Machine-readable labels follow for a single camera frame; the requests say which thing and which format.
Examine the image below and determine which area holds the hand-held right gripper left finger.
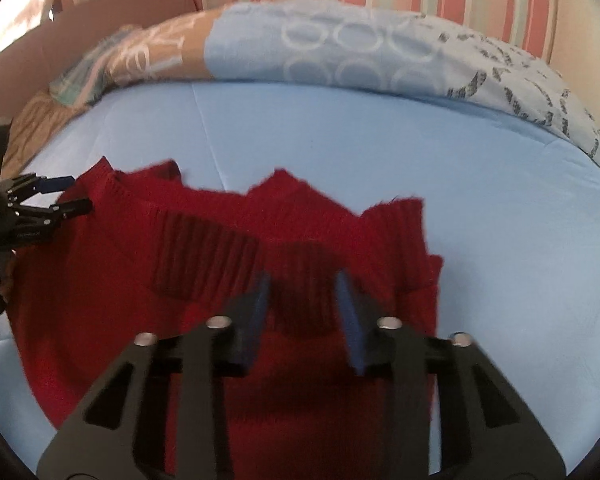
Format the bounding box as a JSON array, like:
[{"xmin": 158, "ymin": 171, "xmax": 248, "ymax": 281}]
[{"xmin": 36, "ymin": 272, "xmax": 272, "ymax": 480}]

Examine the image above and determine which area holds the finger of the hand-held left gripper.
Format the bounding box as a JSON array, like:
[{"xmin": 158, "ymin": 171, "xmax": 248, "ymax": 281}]
[
  {"xmin": 7, "ymin": 197, "xmax": 93, "ymax": 233},
  {"xmin": 2, "ymin": 174, "xmax": 77, "ymax": 203}
]

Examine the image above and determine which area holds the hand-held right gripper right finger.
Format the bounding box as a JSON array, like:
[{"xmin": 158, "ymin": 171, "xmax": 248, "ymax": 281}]
[{"xmin": 332, "ymin": 269, "xmax": 567, "ymax": 480}]

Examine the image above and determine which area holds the red knitted sweater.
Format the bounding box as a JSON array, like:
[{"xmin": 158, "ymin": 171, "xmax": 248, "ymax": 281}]
[{"xmin": 7, "ymin": 156, "xmax": 443, "ymax": 480}]

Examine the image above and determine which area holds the brown pillow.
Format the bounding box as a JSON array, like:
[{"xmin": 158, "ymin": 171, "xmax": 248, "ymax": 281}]
[{"xmin": 0, "ymin": 90, "xmax": 88, "ymax": 176}]

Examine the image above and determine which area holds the plaid pillow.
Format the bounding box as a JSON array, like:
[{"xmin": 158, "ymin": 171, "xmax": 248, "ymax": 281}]
[{"xmin": 47, "ymin": 27, "xmax": 146, "ymax": 108}]

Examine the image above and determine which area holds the light blue bed sheet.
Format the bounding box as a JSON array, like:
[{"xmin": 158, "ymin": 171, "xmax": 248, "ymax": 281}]
[{"xmin": 0, "ymin": 80, "xmax": 600, "ymax": 476}]

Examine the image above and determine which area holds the pink headboard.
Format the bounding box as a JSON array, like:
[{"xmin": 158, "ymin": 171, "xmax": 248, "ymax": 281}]
[{"xmin": 0, "ymin": 0, "xmax": 198, "ymax": 136}]

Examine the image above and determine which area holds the blue and tan patterned duvet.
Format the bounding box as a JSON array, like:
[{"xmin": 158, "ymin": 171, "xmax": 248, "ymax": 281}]
[{"xmin": 95, "ymin": 2, "xmax": 600, "ymax": 181}]

